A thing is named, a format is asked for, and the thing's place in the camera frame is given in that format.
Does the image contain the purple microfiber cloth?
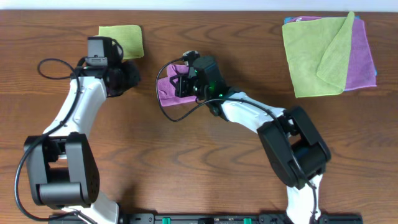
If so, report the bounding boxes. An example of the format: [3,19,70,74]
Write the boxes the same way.
[157,64,195,107]

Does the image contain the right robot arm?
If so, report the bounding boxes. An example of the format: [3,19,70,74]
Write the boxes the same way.
[170,51,331,223]

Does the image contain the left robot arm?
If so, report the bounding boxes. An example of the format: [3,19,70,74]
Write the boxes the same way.
[14,58,140,223]

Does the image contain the folded green cloth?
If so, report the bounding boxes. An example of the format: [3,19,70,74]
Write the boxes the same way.
[98,25,144,60]

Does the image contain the blue cloth at bottom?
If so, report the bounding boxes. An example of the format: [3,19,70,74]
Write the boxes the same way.
[284,16,377,77]

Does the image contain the flat green cloth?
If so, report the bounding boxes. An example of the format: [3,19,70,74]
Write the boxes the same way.
[282,12,355,98]

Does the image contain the lower purple cloth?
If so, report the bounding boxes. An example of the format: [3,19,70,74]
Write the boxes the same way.
[285,16,377,92]

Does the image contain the right black camera cable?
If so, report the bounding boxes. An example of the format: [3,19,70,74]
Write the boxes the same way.
[154,57,318,218]

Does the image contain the black camera cable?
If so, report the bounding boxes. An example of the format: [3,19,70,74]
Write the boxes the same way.
[14,39,125,222]
[154,57,318,218]

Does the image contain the left black camera cable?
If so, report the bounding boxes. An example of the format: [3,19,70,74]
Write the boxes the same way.
[14,39,125,222]

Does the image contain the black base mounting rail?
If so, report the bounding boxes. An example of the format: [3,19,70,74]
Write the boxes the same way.
[48,212,364,224]

